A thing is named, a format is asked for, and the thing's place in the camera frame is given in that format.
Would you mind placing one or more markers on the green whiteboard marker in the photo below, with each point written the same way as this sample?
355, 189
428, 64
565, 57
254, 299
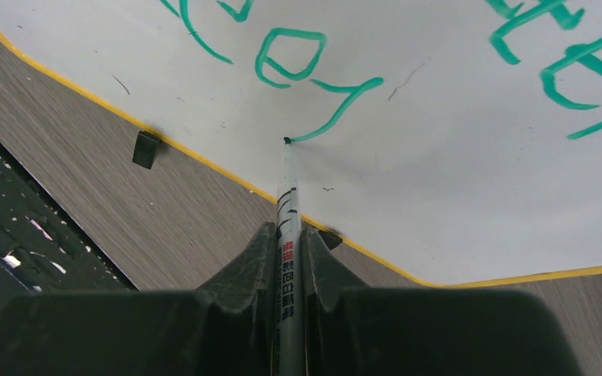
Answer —
289, 334

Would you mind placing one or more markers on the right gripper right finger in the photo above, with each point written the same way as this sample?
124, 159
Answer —
356, 329

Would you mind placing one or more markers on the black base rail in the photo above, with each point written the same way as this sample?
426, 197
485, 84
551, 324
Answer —
42, 249

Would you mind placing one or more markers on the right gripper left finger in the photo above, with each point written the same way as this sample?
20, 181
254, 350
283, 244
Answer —
223, 327

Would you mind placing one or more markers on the yellow framed whiteboard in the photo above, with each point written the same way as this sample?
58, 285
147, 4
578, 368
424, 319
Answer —
457, 142

